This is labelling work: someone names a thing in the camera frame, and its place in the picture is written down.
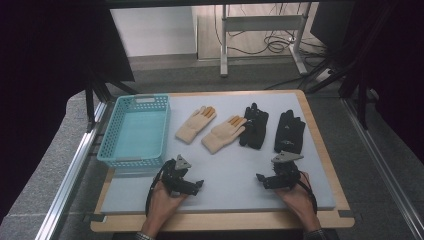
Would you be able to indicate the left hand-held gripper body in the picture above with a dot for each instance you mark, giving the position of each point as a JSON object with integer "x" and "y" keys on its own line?
{"x": 173, "y": 176}

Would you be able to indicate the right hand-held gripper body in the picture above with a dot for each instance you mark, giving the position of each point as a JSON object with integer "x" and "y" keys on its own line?
{"x": 288, "y": 175}

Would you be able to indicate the black glove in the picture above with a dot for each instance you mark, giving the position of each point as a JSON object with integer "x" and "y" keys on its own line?
{"x": 289, "y": 133}
{"x": 255, "y": 128}

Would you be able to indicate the teal plastic mesh basket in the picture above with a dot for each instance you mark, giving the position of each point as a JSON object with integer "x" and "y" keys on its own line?
{"x": 140, "y": 133}

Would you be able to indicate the beige knit glove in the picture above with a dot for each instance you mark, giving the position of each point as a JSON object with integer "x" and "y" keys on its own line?
{"x": 195, "y": 125}
{"x": 223, "y": 135}

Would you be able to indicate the person's right hand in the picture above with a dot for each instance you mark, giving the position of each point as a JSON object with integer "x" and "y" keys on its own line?
{"x": 301, "y": 203}

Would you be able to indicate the person's left hand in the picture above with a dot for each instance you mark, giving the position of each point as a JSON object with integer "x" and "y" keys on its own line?
{"x": 161, "y": 208}

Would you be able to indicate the black stand legs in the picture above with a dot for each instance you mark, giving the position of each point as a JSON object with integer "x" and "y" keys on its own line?
{"x": 362, "y": 100}
{"x": 89, "y": 103}

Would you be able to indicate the white power strip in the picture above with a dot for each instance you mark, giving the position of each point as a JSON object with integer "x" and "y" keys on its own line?
{"x": 324, "y": 75}

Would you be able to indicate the white panel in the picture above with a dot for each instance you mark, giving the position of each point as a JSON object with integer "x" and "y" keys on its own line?
{"x": 153, "y": 31}

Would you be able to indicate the dark curtain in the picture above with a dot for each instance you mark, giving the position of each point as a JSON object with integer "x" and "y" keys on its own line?
{"x": 400, "y": 66}
{"x": 43, "y": 66}

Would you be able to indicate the aluminium rail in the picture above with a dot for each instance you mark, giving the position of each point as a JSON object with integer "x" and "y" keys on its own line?
{"x": 71, "y": 170}
{"x": 383, "y": 166}

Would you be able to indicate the white metal desk frame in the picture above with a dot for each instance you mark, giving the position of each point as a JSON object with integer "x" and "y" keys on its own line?
{"x": 263, "y": 23}

